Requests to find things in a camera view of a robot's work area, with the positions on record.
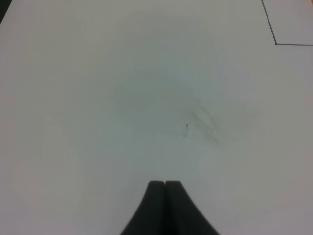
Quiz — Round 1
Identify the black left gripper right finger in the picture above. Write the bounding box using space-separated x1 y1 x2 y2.
165 181 218 235

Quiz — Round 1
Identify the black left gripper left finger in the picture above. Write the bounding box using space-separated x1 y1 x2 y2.
122 181 165 235

